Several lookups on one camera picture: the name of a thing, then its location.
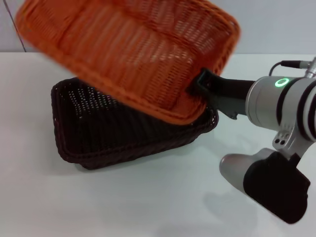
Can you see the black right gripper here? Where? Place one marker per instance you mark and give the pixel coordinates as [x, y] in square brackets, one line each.
[229, 97]

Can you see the orange woven basket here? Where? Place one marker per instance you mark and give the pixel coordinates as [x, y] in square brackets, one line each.
[128, 49]

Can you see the dark brown woven basket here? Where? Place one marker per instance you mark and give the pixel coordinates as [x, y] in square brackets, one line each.
[128, 138]

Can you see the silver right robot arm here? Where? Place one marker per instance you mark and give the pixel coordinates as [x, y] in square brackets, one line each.
[279, 106]

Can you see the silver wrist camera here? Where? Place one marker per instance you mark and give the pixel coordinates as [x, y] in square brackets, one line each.
[269, 180]

